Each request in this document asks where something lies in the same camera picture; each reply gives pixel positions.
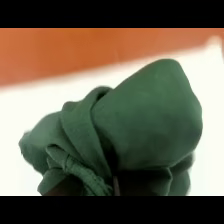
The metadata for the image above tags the green T-shirt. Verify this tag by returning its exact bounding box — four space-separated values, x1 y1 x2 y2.
18 58 204 197

